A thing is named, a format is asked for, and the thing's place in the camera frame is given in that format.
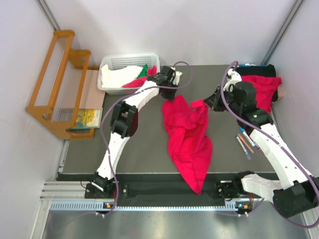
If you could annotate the grey marker pen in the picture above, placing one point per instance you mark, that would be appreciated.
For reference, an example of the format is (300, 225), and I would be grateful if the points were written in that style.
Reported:
(243, 147)

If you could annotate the left arm's black gripper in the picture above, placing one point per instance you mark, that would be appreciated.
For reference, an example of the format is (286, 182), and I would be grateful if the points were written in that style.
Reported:
(168, 92)

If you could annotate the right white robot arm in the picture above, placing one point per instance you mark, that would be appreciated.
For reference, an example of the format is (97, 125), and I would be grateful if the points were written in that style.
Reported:
(297, 190)

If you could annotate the orange marker pen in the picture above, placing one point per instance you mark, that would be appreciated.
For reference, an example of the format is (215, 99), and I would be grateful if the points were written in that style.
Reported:
(245, 143)

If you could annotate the green shirt in basket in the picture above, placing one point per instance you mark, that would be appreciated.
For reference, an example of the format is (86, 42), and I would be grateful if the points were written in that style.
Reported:
(144, 72)

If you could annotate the red t-shirt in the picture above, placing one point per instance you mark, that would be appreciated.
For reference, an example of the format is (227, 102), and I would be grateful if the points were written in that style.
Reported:
(189, 148)
(266, 90)

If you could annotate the slotted cable duct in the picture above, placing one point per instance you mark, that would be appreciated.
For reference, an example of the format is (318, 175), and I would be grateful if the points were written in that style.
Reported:
(231, 206)

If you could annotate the orange wooden rack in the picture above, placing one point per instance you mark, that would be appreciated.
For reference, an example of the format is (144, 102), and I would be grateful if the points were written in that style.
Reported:
(61, 85)

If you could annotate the right arm's black gripper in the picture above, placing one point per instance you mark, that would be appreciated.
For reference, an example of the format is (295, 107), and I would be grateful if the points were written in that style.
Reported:
(213, 101)

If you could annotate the white plastic basket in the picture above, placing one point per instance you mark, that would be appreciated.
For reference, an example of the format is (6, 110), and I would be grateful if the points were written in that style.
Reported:
(121, 61)

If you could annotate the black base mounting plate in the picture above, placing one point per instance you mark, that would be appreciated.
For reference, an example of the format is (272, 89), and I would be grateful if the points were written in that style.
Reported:
(167, 193)

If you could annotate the red t-shirt on stack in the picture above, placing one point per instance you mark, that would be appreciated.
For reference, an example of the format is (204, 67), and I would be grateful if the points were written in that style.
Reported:
(266, 90)

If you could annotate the beige folded cloth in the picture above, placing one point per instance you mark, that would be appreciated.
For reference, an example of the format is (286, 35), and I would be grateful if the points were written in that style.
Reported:
(280, 92)

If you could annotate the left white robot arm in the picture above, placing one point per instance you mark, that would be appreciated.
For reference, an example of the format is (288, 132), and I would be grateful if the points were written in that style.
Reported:
(124, 124)

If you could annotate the white shirt in basket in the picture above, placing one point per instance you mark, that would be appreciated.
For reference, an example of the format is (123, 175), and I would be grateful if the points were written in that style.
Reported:
(120, 77)

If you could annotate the blue folded cloth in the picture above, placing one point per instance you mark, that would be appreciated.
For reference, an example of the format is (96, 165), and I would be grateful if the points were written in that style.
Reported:
(251, 65)

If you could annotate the red shirt in basket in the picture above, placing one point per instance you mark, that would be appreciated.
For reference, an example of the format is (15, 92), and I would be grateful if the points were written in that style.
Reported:
(139, 82)

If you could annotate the blue marker pen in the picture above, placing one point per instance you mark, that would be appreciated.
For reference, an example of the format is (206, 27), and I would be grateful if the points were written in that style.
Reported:
(247, 137)

